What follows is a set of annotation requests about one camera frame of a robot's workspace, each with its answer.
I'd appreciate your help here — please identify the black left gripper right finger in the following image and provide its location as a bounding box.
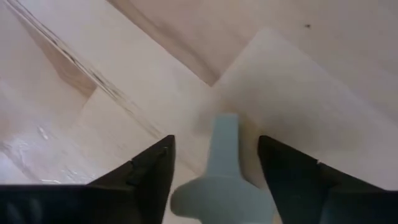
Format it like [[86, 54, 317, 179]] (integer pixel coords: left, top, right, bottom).
[[257, 135, 398, 224]]

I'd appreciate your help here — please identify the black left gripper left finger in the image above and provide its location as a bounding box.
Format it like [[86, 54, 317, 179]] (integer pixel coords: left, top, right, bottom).
[[0, 134, 177, 224]]

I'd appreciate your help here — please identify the teal staple remover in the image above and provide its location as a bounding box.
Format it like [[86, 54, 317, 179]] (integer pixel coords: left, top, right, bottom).
[[170, 113, 276, 224]]

